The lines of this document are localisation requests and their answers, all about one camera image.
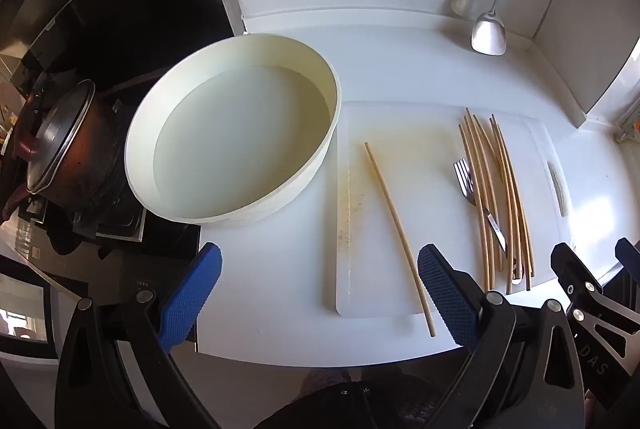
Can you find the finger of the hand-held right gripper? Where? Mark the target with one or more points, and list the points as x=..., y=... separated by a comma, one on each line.
x=628, y=255
x=570, y=265

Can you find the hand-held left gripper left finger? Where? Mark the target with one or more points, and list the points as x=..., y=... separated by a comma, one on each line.
x=192, y=294

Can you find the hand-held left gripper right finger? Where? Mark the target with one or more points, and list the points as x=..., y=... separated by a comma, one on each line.
x=450, y=294

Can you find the pile of wooden chopsticks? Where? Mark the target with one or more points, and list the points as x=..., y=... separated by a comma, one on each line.
x=512, y=219

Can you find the tan wooden chopstick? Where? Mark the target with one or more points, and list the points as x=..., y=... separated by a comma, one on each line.
x=395, y=229

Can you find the metal fork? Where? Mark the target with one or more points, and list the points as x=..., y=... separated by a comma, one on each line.
x=466, y=186

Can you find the white round plastic basin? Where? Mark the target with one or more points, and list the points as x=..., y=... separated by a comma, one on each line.
x=240, y=134

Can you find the black gas stove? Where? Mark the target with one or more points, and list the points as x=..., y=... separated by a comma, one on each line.
x=115, y=229

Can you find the white plastic cutting board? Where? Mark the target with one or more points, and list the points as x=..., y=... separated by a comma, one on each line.
x=400, y=149

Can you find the dark red cooking pot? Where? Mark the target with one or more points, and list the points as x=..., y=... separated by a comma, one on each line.
x=95, y=159

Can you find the built-in oven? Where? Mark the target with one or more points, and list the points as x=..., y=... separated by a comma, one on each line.
x=25, y=309

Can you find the metal pot lid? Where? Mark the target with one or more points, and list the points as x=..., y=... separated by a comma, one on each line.
x=55, y=134

